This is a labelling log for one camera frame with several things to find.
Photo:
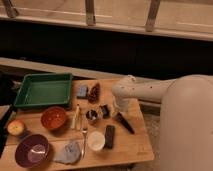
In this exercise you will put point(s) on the green plastic tray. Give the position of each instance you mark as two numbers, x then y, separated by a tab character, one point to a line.
44	90

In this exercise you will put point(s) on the blue sponge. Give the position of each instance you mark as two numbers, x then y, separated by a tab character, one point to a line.
82	92

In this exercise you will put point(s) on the yellow banana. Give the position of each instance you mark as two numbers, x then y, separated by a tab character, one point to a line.
75	118

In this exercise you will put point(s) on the metal cup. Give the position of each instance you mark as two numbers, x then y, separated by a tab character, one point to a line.
91	116

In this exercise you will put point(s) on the orange bowl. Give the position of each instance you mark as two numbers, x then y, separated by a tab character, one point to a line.
53	118

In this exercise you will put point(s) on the red yellow apple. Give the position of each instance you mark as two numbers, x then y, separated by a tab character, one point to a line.
16	127

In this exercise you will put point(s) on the black rectangular block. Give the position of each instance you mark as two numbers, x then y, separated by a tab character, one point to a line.
109	136

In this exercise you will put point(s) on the grey cloth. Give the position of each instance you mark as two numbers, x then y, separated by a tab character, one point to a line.
70	154

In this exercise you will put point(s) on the brown pine cone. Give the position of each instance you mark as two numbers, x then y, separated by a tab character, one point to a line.
93	96

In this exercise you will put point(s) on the small dark object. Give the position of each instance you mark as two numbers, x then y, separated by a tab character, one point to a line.
105	111

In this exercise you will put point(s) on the purple bowl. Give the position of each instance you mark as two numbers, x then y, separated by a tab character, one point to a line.
32	151

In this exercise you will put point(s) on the white cup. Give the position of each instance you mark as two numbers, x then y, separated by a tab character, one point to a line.
96	141

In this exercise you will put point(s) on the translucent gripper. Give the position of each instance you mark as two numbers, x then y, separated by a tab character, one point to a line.
121	104

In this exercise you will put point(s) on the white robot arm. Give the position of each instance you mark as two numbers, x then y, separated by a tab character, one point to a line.
186	118

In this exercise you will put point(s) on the metal fork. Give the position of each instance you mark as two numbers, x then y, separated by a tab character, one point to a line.
84	133

